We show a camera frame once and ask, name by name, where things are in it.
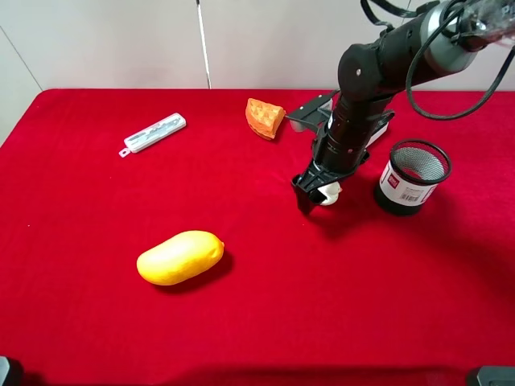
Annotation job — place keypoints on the orange waffle sponge piece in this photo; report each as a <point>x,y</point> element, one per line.
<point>264,118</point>

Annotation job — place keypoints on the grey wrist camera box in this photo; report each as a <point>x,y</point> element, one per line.
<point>312,114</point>

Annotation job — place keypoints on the black white board eraser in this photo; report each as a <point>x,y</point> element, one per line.
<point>379,129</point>

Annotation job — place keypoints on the red tablecloth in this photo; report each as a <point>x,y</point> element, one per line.
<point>350,294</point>

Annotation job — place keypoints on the white rubber duck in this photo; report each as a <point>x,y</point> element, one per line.
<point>331,193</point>

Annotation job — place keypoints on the grey plastic cutlery case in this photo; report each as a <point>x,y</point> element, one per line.
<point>152,134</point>

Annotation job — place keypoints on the yellow toy mango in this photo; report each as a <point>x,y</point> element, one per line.
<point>184,256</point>

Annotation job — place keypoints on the black mesh pen holder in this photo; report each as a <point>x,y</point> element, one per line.
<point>414,169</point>

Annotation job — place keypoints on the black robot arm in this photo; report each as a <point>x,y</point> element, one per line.
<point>438,40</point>

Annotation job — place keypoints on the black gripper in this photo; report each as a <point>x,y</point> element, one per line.
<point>316,176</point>

